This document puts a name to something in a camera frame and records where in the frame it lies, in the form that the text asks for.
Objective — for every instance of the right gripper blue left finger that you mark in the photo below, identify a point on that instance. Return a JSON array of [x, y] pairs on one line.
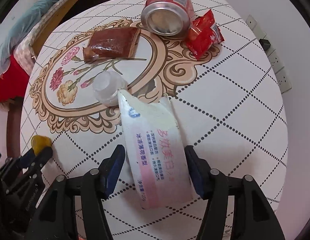
[[110, 170]]

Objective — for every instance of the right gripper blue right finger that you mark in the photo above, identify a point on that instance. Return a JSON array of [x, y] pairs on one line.
[[199, 171]]

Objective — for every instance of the pink white toothpaste box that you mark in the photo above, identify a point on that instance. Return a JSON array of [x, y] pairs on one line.
[[155, 151]]

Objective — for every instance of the yellow fruit peel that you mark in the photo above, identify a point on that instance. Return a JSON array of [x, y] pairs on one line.
[[39, 142]]

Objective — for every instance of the red soda can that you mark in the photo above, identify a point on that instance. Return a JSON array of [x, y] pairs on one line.
[[168, 17]]

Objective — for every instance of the white patterned tablecloth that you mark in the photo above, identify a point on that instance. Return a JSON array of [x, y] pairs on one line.
[[227, 104]]

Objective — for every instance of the clear plastic cup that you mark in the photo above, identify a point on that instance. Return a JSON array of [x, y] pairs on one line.
[[106, 86]]

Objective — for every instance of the red blanket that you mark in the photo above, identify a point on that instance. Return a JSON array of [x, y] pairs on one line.
[[13, 82]]

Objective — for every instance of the brown sauce packet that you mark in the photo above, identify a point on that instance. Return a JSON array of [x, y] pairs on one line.
[[113, 43]]

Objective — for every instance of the red snack wrapper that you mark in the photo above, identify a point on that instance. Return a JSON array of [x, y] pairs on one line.
[[203, 33]]

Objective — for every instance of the black plug adapter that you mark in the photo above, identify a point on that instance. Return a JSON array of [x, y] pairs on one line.
[[265, 44]]

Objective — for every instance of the blue quilt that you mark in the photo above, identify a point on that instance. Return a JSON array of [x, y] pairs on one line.
[[21, 29]]

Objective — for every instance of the wooden bed with mattress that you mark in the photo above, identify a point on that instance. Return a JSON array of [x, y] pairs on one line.
[[26, 51]]

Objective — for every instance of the wall power sockets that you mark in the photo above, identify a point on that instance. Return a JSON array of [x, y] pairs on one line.
[[277, 64]]

